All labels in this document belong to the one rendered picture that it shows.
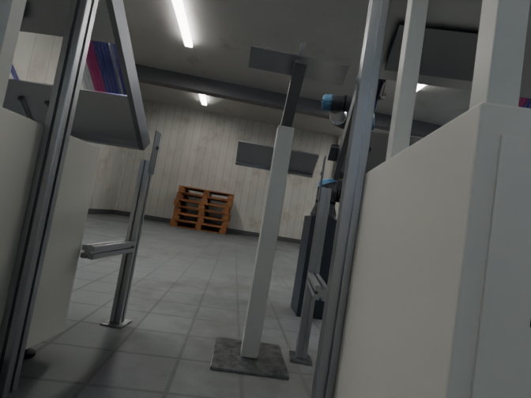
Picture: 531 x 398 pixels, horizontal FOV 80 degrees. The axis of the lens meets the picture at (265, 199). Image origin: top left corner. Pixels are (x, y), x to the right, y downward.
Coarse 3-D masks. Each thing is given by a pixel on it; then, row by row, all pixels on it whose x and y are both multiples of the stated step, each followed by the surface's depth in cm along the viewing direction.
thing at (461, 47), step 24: (432, 0) 83; (456, 0) 82; (480, 0) 81; (432, 24) 86; (456, 24) 86; (528, 24) 83; (384, 48) 92; (432, 48) 87; (456, 48) 86; (528, 48) 87; (384, 72) 96; (432, 72) 91; (456, 72) 90; (528, 72) 90; (528, 96) 95
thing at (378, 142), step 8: (376, 136) 111; (384, 136) 110; (376, 144) 113; (384, 144) 112; (376, 152) 115; (384, 152) 115; (344, 160) 120; (368, 160) 118; (376, 160) 117; (384, 160) 117; (344, 168) 122; (368, 168) 120
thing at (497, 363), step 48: (528, 0) 30; (480, 48) 32; (480, 96) 31; (528, 144) 28; (528, 192) 28; (528, 240) 28; (528, 288) 27; (480, 336) 27; (528, 336) 27; (480, 384) 27; (528, 384) 27
